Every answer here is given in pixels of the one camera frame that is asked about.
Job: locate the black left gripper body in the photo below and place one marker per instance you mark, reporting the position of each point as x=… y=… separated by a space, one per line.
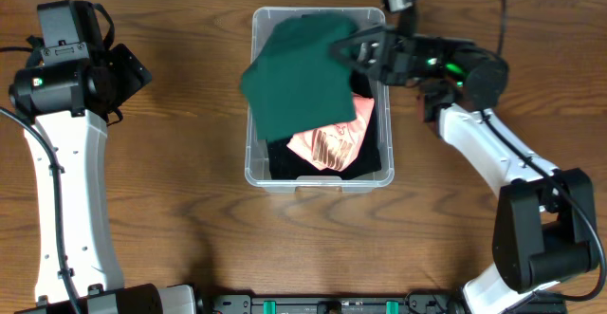
x=131 y=72

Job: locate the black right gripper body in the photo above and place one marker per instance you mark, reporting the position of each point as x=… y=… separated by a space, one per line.
x=431 y=57

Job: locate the dark green garment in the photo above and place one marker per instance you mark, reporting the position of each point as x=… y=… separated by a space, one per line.
x=294 y=84

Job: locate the pink printed t-shirt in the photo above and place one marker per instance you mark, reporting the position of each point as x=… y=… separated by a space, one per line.
x=335 y=146

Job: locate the black sparkly knit garment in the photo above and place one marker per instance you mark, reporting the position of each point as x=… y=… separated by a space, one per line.
x=284 y=164

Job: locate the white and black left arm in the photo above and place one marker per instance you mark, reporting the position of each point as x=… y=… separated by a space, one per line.
x=70 y=91

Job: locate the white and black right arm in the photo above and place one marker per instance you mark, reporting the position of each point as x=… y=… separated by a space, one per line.
x=545 y=230

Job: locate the clear plastic storage bin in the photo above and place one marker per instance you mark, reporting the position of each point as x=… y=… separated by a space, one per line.
x=257 y=171

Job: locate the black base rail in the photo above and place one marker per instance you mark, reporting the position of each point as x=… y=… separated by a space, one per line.
x=416 y=303

